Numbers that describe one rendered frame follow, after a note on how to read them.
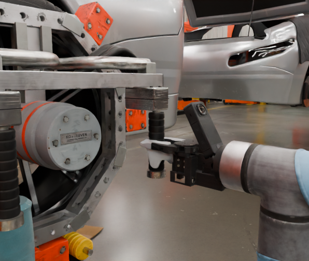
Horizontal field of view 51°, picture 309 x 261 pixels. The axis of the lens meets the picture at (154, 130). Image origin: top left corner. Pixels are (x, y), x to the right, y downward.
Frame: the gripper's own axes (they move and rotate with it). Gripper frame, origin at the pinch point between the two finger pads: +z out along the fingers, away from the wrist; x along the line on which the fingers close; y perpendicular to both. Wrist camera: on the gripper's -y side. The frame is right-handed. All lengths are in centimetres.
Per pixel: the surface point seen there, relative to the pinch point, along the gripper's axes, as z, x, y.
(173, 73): 44, 65, -16
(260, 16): 120, 323, -86
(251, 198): 61, 192, 83
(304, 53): 47, 257, -37
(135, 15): 44, 40, -38
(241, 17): 142, 322, -88
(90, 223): 122, 74, 83
